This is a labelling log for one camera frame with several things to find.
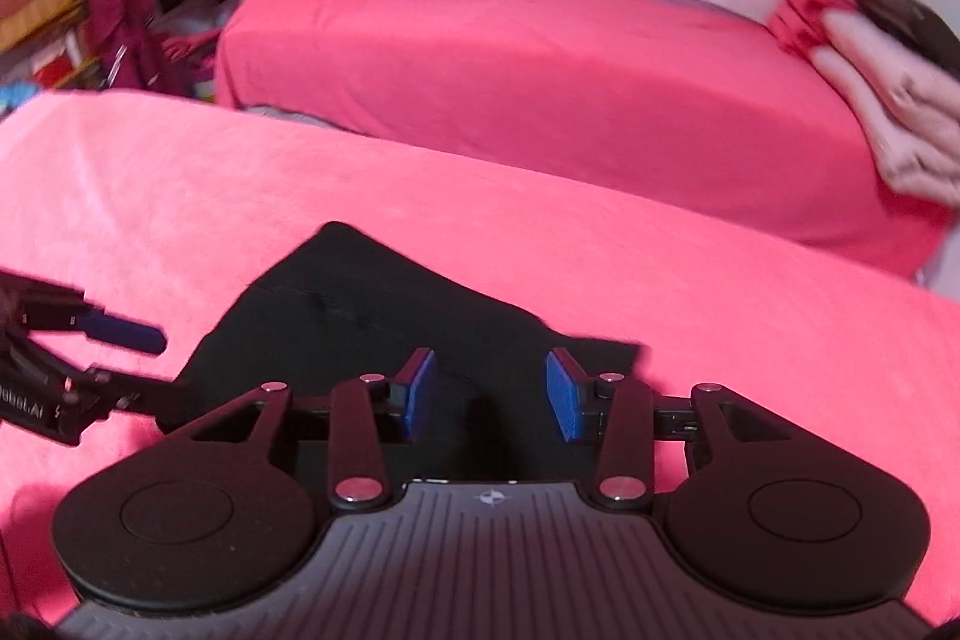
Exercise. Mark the red bed sheet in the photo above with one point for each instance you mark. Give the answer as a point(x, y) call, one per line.
point(686, 106)

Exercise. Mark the black garment on quilt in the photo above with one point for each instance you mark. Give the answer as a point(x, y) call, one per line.
point(917, 27)

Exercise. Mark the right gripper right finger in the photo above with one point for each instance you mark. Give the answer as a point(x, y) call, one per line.
point(749, 502)

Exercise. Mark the hanging maroon clothes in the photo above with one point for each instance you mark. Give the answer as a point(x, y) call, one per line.
point(133, 54)

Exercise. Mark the wooden shelf with clutter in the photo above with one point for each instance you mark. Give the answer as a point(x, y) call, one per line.
point(44, 42)

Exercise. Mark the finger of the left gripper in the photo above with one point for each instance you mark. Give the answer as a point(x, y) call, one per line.
point(102, 391)
point(31, 305)

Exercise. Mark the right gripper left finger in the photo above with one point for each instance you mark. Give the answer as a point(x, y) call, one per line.
point(226, 507)

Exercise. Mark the folded pink quilt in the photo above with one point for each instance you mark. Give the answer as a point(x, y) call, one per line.
point(906, 107)

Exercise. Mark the black pants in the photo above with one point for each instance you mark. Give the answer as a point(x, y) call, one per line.
point(343, 305)

